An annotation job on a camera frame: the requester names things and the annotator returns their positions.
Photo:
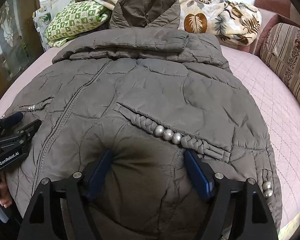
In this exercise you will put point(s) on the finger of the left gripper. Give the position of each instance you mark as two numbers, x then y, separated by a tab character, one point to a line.
27	132
10	121

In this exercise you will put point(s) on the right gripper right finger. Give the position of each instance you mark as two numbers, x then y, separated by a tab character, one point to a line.
238	204

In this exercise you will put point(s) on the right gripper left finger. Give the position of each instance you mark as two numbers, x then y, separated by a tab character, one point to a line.
60	209

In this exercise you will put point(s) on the grey quilted puffer jacket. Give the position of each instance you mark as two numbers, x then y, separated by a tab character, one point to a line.
148	91

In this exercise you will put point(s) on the person's left hand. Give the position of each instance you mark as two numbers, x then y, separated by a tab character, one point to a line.
5	196

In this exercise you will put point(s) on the dark wooden glass door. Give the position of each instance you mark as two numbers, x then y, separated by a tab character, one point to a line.
20	44

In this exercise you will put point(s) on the pink quilted bed sheet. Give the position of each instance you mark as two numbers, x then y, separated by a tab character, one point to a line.
270	104

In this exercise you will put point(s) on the plastic wrapped item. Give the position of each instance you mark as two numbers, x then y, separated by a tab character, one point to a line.
41	19

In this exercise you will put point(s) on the green checkered pillow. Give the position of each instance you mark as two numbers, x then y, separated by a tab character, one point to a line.
74	19

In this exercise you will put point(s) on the striped beige sofa cushion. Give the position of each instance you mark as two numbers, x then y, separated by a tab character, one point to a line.
280	51

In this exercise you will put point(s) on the leaf pattern fleece blanket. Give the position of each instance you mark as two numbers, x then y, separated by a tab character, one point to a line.
232	22

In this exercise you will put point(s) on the maroon sofa armrest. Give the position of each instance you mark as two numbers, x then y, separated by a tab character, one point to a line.
273	12

